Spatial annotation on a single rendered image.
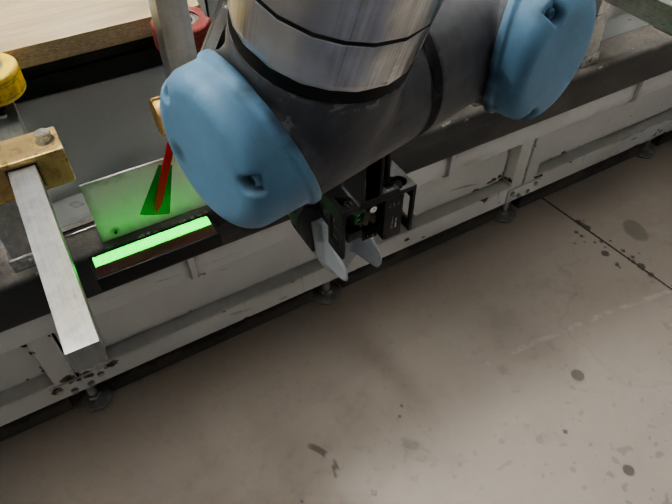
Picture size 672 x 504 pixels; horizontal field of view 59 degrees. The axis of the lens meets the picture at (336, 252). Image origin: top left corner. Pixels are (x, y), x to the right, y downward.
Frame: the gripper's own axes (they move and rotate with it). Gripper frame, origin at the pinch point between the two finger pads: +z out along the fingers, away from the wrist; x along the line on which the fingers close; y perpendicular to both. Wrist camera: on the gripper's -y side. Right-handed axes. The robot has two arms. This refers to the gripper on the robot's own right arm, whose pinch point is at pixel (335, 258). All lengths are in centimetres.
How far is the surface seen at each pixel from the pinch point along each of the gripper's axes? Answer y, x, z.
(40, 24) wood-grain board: -51, -16, -7
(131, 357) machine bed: -51, -24, 68
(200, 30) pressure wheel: -37.9, 1.4, -7.7
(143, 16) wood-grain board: -46.1, -3.8, -7.4
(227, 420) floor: -33, -10, 83
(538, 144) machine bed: -51, 93, 53
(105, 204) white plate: -28.0, -17.9, 6.5
